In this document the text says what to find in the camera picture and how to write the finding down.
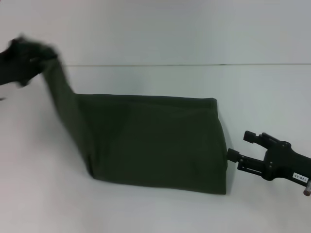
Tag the dark green shirt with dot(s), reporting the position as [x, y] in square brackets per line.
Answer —
[150, 145]

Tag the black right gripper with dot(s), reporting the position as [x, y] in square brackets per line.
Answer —
[286, 162]

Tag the silver wrist connector stub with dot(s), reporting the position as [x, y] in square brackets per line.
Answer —
[307, 188]

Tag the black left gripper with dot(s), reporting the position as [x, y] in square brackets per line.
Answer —
[19, 63]

